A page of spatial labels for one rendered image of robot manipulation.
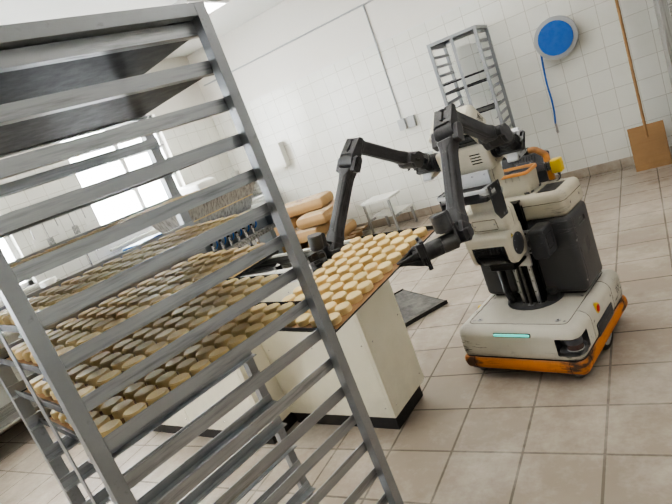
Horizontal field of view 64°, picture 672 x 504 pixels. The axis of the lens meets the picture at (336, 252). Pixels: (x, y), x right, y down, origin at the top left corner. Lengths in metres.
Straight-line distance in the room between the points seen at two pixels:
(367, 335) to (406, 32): 4.53
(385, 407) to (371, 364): 0.24
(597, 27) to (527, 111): 0.98
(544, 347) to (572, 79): 3.91
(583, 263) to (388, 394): 1.11
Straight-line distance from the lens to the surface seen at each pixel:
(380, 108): 6.63
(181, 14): 1.34
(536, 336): 2.63
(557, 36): 5.95
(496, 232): 2.53
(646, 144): 5.91
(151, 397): 1.25
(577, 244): 2.74
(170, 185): 1.70
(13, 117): 1.15
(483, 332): 2.76
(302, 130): 7.17
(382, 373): 2.55
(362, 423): 1.54
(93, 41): 1.25
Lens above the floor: 1.46
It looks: 13 degrees down
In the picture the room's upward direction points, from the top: 21 degrees counter-clockwise
